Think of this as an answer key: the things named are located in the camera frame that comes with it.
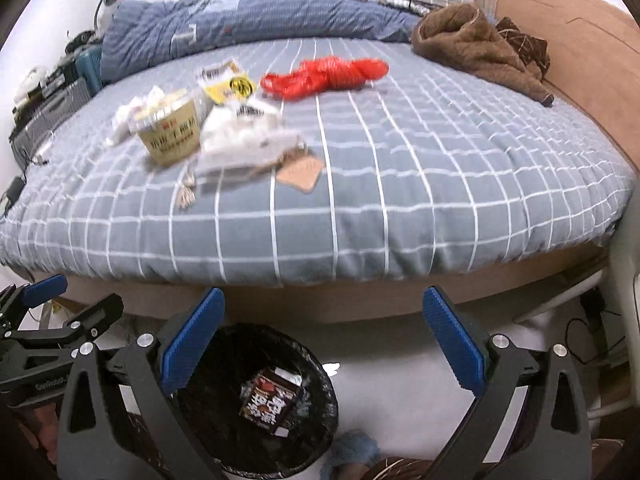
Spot dark brown patterned cloth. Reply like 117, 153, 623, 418
495, 16, 551, 81

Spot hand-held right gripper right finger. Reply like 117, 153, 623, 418
422, 286, 593, 480

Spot yellow snack wrapper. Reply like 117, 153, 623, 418
196, 58, 257, 106

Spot brown fleece garment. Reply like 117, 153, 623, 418
411, 2, 555, 108

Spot blue fluffy slipper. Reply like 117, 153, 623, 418
320, 430, 381, 480

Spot grey suitcase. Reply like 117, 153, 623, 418
9, 77, 93, 166

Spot dark snack box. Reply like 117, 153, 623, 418
240, 367, 306, 436

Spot red plastic bag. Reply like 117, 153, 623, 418
260, 56, 390, 101

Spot white metal frame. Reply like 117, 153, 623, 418
510, 255, 640, 423

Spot white tissue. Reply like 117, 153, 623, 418
104, 85, 166, 147

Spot black floor cable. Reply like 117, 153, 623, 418
565, 302, 628, 366

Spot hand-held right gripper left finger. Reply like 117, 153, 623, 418
56, 287, 231, 480

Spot dark striped cloth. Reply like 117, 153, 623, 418
360, 0, 436, 17

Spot white cloth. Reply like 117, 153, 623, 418
195, 97, 306, 178

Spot black power adapter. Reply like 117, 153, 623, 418
2, 175, 26, 207

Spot bed with grey checked sheet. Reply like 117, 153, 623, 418
0, 37, 638, 326

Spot beige paper cup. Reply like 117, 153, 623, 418
129, 89, 203, 167

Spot brown paper tag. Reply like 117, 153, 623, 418
276, 152, 321, 193

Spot bin with black liner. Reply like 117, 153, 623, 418
175, 324, 340, 480

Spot blue striped duvet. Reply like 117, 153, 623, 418
100, 0, 426, 86

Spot white object on suitcase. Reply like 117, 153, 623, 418
14, 66, 45, 107

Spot wooden headboard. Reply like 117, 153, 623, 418
497, 0, 640, 161

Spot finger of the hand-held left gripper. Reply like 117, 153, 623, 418
0, 294, 124, 357
0, 274, 68, 328

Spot small beige scraps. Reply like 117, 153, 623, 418
177, 162, 199, 209

